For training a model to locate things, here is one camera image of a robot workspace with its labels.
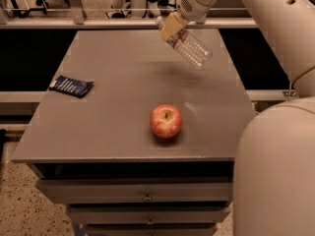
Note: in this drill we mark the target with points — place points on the clear plastic water bottle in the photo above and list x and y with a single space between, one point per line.
189 47

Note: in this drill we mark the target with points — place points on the dark blue snack packet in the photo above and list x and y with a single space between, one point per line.
71 86

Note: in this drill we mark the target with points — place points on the top grey drawer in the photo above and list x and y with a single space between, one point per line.
126 192

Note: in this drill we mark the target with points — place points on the red apple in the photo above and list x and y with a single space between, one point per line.
166 121

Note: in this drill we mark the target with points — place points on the middle grey drawer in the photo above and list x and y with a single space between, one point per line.
159 214

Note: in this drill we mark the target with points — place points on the grey drawer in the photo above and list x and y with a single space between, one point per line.
126 192
159 214
154 230

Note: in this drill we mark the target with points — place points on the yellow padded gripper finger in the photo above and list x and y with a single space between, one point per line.
170 26

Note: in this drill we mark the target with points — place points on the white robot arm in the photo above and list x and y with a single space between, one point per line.
274 170

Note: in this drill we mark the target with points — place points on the grey drawer cabinet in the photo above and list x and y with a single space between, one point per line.
106 135

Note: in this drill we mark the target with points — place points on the bottom grey drawer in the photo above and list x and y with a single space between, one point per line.
154 230

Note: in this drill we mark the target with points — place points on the grey metal railing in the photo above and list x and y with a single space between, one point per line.
80 14

